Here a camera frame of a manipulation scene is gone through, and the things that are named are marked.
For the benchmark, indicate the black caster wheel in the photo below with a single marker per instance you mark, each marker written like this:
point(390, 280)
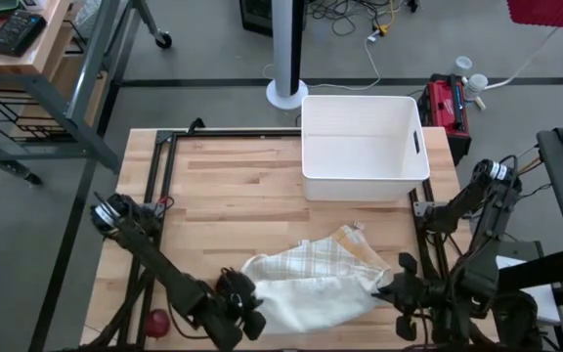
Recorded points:
point(163, 40)

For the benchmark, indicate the white plastic jar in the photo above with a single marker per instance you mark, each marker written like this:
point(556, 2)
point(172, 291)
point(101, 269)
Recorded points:
point(463, 65)
point(476, 85)

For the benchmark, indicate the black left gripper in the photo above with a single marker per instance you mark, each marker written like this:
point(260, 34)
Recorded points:
point(232, 313)

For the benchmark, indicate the yellow checked towel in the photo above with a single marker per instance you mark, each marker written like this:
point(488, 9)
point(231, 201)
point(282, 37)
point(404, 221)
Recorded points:
point(359, 247)

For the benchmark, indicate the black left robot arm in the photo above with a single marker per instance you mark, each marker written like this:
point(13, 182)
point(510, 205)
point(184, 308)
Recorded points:
point(154, 259)

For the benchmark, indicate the white board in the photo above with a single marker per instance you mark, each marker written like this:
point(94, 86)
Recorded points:
point(531, 303)

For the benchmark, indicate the red apple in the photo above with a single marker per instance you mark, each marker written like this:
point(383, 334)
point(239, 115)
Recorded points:
point(157, 322)

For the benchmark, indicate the red foam panel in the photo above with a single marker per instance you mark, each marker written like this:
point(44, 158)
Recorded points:
point(550, 12)

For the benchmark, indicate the black keypad device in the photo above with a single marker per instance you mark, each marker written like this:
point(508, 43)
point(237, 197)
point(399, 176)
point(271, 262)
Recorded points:
point(17, 31)

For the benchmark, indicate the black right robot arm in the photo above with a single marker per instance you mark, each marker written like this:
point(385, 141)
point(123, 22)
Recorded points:
point(487, 234)

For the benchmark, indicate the red black tool bag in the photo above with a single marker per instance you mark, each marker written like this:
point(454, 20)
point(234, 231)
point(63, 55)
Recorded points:
point(445, 107)

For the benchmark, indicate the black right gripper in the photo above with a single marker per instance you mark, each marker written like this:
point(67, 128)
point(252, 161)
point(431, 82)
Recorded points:
point(423, 298)

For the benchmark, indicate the black aluminium table frame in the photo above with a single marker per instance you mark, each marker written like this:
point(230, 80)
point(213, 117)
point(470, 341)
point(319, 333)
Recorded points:
point(257, 132)

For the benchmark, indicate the black equipment box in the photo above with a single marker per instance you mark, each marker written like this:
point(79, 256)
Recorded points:
point(257, 17)

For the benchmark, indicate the green box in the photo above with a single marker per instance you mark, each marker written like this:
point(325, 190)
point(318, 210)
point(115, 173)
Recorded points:
point(3, 5)

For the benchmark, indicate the orange power plug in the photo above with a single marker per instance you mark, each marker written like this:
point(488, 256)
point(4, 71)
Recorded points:
point(381, 30)

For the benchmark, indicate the white perforated plastic basket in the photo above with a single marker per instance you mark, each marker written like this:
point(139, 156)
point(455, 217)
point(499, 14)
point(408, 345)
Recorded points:
point(364, 142)

